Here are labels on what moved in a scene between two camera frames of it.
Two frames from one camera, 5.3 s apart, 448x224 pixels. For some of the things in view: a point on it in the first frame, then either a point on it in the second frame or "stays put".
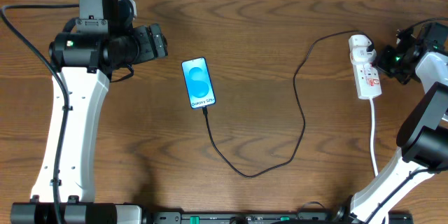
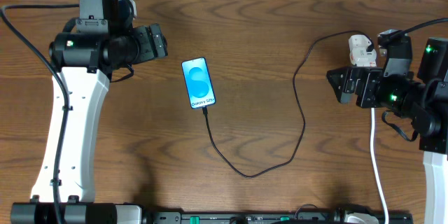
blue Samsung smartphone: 198,82 stays put
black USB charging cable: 371,50 stays put
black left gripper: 156,42 stays put
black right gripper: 386,61 to 361,87
